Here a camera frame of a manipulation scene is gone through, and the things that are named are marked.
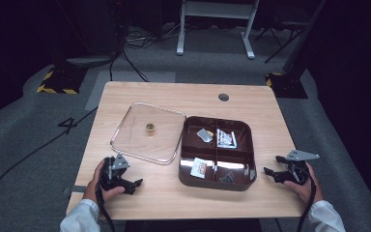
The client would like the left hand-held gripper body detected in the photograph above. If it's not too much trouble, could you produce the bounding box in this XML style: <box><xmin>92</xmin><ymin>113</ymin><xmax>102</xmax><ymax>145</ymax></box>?
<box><xmin>98</xmin><ymin>153</ymin><xmax>132</xmax><ymax>193</ymax></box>

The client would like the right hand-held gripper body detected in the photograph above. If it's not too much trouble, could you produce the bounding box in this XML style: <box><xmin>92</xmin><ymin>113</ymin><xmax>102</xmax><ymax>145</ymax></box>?
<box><xmin>279</xmin><ymin>149</ymin><xmax>321</xmax><ymax>187</ymax></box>

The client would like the clear lid with gold knob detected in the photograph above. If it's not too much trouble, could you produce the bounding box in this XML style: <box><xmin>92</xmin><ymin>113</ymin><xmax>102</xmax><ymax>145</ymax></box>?
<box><xmin>109</xmin><ymin>101</ymin><xmax>187</xmax><ymax>166</ymax></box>

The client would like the dark brown compartment box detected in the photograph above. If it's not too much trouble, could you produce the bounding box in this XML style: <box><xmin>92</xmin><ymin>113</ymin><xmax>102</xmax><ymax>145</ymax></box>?
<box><xmin>177</xmin><ymin>115</ymin><xmax>258</xmax><ymax>192</ymax></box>

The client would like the person's right hand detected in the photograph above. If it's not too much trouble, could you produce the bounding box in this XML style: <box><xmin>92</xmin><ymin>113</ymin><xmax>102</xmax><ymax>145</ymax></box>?
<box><xmin>283</xmin><ymin>161</ymin><xmax>325</xmax><ymax>205</ymax></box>

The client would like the person's left hand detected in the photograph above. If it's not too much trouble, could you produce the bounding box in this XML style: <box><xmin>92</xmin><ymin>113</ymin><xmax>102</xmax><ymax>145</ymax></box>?
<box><xmin>82</xmin><ymin>159</ymin><xmax>126</xmax><ymax>204</ymax></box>

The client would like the grey tape strip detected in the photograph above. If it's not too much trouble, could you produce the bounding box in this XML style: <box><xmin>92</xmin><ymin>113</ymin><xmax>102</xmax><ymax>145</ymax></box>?
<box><xmin>62</xmin><ymin>185</ymin><xmax>88</xmax><ymax>196</ymax></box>

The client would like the dark snack packet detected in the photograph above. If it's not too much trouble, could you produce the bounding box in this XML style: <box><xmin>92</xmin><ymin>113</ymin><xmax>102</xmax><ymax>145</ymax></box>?
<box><xmin>217</xmin><ymin>171</ymin><xmax>237</xmax><ymax>185</ymax></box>

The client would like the blue and white snack packet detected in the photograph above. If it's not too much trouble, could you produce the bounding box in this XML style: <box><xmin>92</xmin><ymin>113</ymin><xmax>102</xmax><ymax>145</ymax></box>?
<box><xmin>215</xmin><ymin>128</ymin><xmax>239</xmax><ymax>150</ymax></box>

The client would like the white and red snack packet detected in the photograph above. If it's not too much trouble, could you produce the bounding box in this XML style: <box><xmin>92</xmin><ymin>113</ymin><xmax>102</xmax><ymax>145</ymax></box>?
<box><xmin>189</xmin><ymin>157</ymin><xmax>208</xmax><ymax>180</ymax></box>

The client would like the black yellow striped stand base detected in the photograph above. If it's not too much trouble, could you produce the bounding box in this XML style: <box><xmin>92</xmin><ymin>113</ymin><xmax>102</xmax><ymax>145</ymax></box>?
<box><xmin>36</xmin><ymin>65</ymin><xmax>88</xmax><ymax>96</ymax></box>
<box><xmin>265</xmin><ymin>72</ymin><xmax>309</xmax><ymax>100</ymax></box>

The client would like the silver snack packet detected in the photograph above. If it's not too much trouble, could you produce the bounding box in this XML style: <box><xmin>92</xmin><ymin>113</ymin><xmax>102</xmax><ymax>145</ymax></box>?
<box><xmin>195</xmin><ymin>128</ymin><xmax>214</xmax><ymax>144</ymax></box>

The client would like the black folding stand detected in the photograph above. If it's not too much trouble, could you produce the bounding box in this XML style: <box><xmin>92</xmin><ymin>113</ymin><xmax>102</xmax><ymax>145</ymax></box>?
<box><xmin>254</xmin><ymin>17</ymin><xmax>307</xmax><ymax>64</ymax></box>

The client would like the dark slanted stand pole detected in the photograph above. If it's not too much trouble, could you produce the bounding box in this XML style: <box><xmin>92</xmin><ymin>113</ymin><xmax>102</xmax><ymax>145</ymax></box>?
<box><xmin>282</xmin><ymin>0</ymin><xmax>328</xmax><ymax>75</ymax></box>

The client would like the dark equipment with grey base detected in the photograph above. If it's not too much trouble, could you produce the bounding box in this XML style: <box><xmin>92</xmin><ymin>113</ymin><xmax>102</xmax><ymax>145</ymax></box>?
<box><xmin>53</xmin><ymin>0</ymin><xmax>128</xmax><ymax>70</ymax></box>

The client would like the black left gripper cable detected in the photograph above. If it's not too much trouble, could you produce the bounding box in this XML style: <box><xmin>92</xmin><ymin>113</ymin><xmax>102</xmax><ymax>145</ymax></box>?
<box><xmin>95</xmin><ymin>180</ymin><xmax>117</xmax><ymax>232</ymax></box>

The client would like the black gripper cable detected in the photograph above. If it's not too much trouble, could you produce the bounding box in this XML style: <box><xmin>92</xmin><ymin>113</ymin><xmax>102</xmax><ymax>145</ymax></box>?
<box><xmin>95</xmin><ymin>180</ymin><xmax>117</xmax><ymax>232</ymax></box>
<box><xmin>297</xmin><ymin>165</ymin><xmax>317</xmax><ymax>232</ymax></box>

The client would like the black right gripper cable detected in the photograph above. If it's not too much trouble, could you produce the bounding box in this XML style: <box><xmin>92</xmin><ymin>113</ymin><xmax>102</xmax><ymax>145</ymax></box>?
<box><xmin>297</xmin><ymin>165</ymin><xmax>317</xmax><ymax>232</ymax></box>

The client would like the long black floor cable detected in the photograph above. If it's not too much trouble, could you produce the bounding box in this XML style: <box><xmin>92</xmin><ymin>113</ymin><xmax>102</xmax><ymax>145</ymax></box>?
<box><xmin>0</xmin><ymin>106</ymin><xmax>99</xmax><ymax>207</ymax></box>

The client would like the white metal desk frame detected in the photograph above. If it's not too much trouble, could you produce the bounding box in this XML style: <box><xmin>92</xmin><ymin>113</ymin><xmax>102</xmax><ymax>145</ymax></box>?
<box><xmin>176</xmin><ymin>0</ymin><xmax>261</xmax><ymax>60</ymax></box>

